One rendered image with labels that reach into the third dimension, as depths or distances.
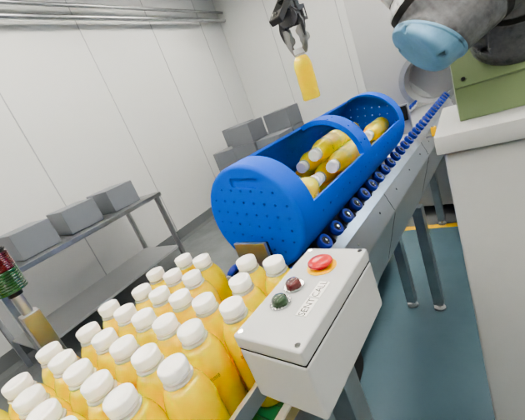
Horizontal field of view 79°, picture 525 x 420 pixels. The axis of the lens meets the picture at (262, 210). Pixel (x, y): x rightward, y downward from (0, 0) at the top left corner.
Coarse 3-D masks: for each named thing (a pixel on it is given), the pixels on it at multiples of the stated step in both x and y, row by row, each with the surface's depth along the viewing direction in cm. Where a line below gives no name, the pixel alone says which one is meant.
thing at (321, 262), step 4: (316, 256) 47; (320, 256) 46; (324, 256) 46; (328, 256) 46; (312, 260) 46; (316, 260) 46; (320, 260) 45; (324, 260) 45; (328, 260) 45; (308, 264) 46; (312, 264) 45; (316, 264) 45; (320, 264) 44; (324, 264) 44; (328, 264) 44; (312, 268) 45; (316, 268) 44; (320, 268) 44; (324, 268) 45
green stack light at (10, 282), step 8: (16, 264) 72; (8, 272) 68; (16, 272) 70; (0, 280) 67; (8, 280) 68; (16, 280) 69; (24, 280) 71; (0, 288) 67; (8, 288) 68; (16, 288) 69; (0, 296) 68
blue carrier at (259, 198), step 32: (384, 96) 128; (320, 128) 129; (352, 128) 98; (256, 160) 74; (288, 160) 114; (224, 192) 80; (256, 192) 74; (288, 192) 69; (320, 192) 77; (352, 192) 95; (224, 224) 86; (256, 224) 79; (288, 224) 72; (320, 224) 78; (288, 256) 77
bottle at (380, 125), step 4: (376, 120) 129; (380, 120) 129; (384, 120) 131; (368, 124) 126; (372, 124) 124; (376, 124) 125; (380, 124) 126; (384, 124) 129; (388, 124) 132; (364, 128) 126; (368, 128) 123; (372, 128) 123; (376, 128) 123; (380, 128) 125; (384, 128) 128; (372, 132) 122; (376, 132) 123; (380, 132) 125; (376, 136) 124; (372, 140) 125
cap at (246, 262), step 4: (244, 256) 63; (248, 256) 62; (252, 256) 62; (240, 260) 62; (244, 260) 61; (248, 260) 60; (252, 260) 61; (256, 260) 62; (236, 264) 61; (240, 264) 60; (244, 264) 60; (248, 264) 60; (252, 264) 61; (256, 264) 61; (240, 268) 61; (244, 268) 60; (248, 268) 60; (252, 268) 61
